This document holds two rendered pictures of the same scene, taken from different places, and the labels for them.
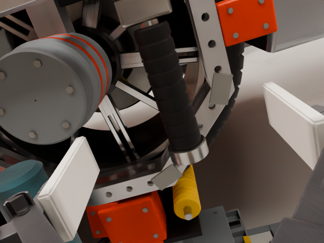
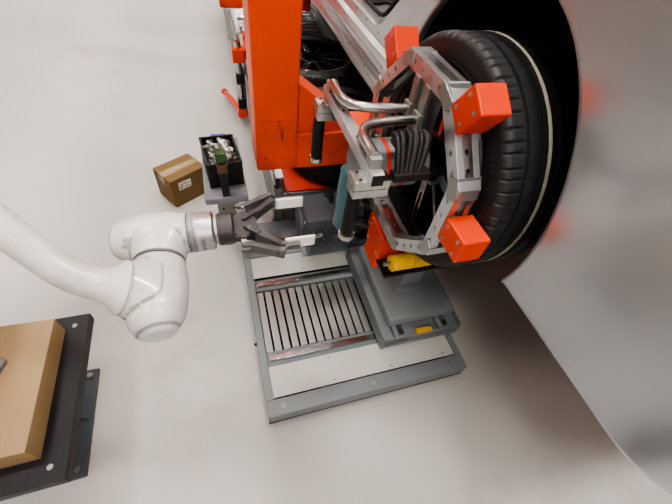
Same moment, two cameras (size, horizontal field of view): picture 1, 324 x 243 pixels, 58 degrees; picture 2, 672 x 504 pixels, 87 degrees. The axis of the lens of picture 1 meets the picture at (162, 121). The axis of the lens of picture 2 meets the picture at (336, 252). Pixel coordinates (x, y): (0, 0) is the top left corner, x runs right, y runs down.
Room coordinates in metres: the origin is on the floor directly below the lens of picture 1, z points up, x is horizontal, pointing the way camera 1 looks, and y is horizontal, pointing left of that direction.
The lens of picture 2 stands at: (-0.05, -0.58, 1.44)
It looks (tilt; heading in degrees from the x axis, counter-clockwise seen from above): 49 degrees down; 60
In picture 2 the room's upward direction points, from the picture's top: 11 degrees clockwise
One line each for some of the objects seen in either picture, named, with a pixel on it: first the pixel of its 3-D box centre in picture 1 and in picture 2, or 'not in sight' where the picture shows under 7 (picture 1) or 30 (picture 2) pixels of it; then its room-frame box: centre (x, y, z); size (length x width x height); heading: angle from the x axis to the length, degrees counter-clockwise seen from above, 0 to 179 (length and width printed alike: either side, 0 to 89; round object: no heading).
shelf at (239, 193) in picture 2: not in sight; (222, 168); (0.08, 0.76, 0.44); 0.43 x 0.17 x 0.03; 84
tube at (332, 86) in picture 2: not in sight; (371, 83); (0.44, 0.24, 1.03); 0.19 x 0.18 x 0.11; 174
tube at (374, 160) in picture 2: not in sight; (400, 124); (0.42, 0.04, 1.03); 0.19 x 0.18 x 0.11; 174
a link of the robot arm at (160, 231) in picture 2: not in sight; (151, 241); (-0.16, 0.02, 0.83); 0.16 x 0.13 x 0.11; 173
